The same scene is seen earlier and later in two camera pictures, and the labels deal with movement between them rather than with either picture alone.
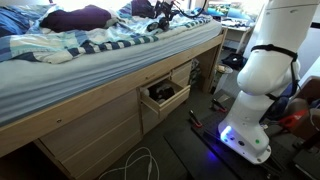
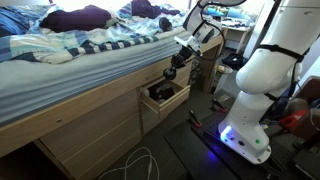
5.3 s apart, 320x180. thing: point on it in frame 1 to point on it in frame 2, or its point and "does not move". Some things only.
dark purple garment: x=87 y=18 does not move
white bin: x=221 y=71 does not move
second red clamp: x=219 y=106 does not move
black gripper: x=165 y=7 to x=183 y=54
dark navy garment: x=142 y=8 does not move
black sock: x=152 y=26 to x=170 y=73
